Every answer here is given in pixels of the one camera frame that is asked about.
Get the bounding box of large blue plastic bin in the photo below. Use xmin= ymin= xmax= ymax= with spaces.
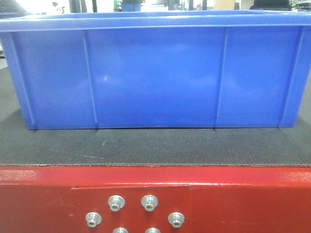
xmin=0 ymin=10 xmax=311 ymax=130

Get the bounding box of black conveyor belt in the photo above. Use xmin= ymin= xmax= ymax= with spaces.
xmin=0 ymin=68 xmax=311 ymax=166

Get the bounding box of red conveyor frame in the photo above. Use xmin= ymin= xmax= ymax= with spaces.
xmin=0 ymin=166 xmax=311 ymax=233

